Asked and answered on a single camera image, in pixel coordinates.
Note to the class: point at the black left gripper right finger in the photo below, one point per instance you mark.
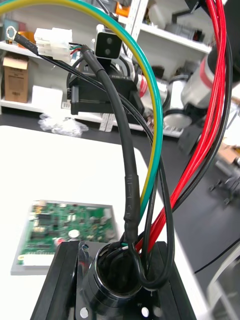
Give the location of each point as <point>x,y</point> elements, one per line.
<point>183,306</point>

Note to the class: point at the white metal shelf with goods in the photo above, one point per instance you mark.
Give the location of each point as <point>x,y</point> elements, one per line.
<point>45,75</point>
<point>170,37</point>

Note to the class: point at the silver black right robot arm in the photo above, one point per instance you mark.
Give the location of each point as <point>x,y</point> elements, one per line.
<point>195,87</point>

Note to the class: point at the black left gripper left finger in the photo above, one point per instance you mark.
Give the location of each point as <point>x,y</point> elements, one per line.
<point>53,295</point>

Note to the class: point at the green circuit board grey frame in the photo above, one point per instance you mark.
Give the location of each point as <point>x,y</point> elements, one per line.
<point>62,225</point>

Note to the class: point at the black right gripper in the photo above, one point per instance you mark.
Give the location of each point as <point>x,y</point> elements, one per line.
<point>87,100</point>

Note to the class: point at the crumpled clear plastic bag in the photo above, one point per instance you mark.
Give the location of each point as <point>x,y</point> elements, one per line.
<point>60,123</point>

